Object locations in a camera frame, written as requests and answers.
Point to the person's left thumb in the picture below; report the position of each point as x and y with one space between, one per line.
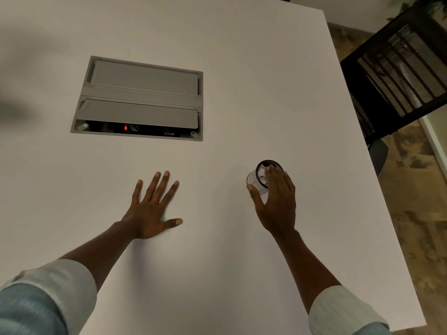
173 223

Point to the person's left middle finger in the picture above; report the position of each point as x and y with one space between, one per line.
161 186

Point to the person's left little finger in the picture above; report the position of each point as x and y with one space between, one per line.
137 191

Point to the green plant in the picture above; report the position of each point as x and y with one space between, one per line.
424 5

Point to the white cup with black rim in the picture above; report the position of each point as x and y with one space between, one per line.
258 179

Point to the person's right thumb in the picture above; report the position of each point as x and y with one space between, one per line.
255 198

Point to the crumpled white paper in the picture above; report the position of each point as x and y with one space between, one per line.
263 172

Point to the person's left hand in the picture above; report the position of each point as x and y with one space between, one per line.
148 216

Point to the black mesh chair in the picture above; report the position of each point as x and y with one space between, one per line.
394 71

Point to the person's left forearm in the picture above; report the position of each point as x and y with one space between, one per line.
75 265

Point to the grey table power socket box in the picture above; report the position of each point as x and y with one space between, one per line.
138 99

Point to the person's right hand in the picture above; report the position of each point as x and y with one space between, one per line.
276 202

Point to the person's right forearm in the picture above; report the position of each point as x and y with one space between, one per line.
328 286

